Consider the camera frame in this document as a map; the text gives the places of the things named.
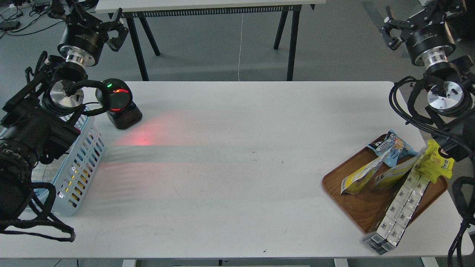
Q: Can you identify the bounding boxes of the light blue plastic basket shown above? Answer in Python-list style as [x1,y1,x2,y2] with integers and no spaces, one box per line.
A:
[0,107,106,217]

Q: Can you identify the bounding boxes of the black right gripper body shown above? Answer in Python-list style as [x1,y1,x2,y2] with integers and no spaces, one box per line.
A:
[380,0,466,67]

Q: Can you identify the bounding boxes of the blue snack bag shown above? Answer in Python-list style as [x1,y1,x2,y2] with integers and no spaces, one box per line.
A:
[367,130,417,168]

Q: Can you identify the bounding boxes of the black floor cables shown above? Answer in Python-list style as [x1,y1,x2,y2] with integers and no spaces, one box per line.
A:
[0,0,67,39]

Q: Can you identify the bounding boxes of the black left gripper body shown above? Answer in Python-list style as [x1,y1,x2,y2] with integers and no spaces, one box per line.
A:
[48,0,129,67]

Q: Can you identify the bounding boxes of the background table with black legs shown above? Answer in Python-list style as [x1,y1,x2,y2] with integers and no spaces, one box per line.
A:
[94,0,325,81]

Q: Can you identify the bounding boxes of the black barcode scanner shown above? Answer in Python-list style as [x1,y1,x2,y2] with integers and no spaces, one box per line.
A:
[102,78,143,130]

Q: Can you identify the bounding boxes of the white hanging cable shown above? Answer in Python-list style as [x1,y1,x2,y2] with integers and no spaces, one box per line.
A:
[237,13,244,82]

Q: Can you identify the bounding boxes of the yellow white snack pouch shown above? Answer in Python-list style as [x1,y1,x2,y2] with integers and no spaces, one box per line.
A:
[340,149,392,195]

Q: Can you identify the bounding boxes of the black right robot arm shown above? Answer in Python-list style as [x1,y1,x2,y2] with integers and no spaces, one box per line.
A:
[379,0,475,163]

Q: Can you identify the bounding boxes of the bright yellow snack pack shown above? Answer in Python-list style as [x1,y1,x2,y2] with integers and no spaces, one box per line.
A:
[416,139,455,184]

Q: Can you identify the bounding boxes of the brown wooden tray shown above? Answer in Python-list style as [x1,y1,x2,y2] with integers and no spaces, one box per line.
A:
[322,146,448,234]

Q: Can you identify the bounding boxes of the long white snack box pack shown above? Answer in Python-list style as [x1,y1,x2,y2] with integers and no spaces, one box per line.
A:
[363,168,430,255]

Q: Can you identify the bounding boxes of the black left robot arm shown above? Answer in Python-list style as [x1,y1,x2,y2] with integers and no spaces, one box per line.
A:
[1,0,135,242]

